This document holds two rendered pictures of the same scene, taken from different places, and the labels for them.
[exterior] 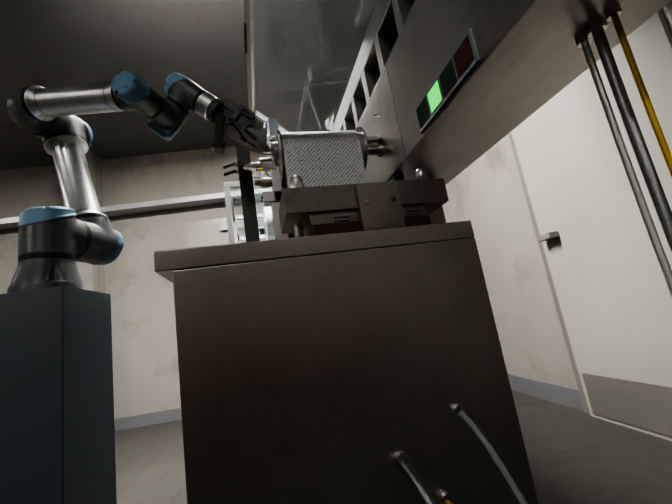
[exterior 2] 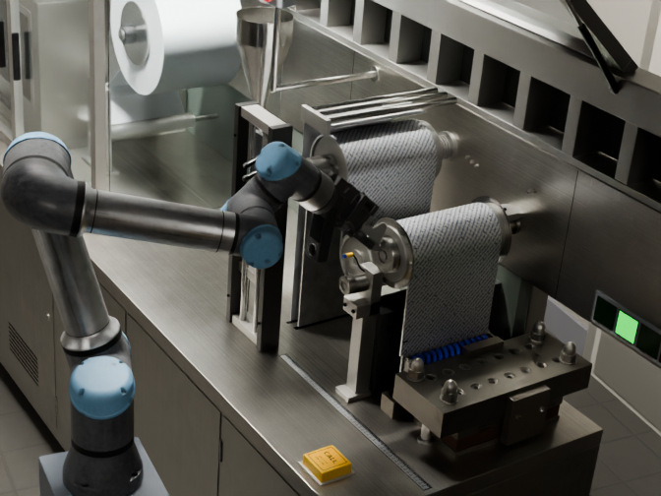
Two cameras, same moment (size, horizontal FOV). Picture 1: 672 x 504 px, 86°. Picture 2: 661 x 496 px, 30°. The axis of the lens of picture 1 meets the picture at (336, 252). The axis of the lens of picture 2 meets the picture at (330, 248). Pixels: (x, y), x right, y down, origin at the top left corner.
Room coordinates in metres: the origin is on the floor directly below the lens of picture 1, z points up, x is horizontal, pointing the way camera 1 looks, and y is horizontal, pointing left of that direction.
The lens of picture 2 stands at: (-1.02, 1.06, 2.38)
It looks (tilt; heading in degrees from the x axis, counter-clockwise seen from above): 27 degrees down; 338
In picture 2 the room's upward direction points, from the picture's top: 5 degrees clockwise
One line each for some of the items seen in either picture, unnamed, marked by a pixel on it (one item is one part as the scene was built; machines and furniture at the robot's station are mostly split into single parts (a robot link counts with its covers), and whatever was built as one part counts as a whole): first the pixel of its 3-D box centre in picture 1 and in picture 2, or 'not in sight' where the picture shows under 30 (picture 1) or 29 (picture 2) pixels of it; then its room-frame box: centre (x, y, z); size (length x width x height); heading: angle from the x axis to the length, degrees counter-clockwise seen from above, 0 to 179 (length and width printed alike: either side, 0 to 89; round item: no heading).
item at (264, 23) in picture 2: not in sight; (264, 27); (1.73, 0.19, 1.50); 0.14 x 0.14 x 0.06
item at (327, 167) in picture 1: (327, 179); (449, 305); (0.98, -0.01, 1.13); 0.23 x 0.01 x 0.18; 104
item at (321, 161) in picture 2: (268, 166); (319, 170); (1.25, 0.20, 1.33); 0.06 x 0.06 x 0.06; 14
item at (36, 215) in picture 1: (50, 233); (101, 401); (0.89, 0.73, 1.07); 0.13 x 0.12 x 0.14; 171
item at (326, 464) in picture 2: not in sight; (327, 464); (0.80, 0.31, 0.91); 0.07 x 0.07 x 0.02; 14
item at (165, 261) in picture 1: (286, 301); (189, 226); (1.93, 0.31, 0.88); 2.52 x 0.66 x 0.04; 14
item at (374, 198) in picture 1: (380, 206); (526, 415); (0.79, -0.12, 0.96); 0.10 x 0.03 x 0.11; 104
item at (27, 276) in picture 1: (47, 276); (102, 454); (0.88, 0.73, 0.95); 0.15 x 0.15 x 0.10
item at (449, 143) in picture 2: not in sight; (436, 148); (1.32, -0.10, 1.33); 0.07 x 0.07 x 0.07; 14
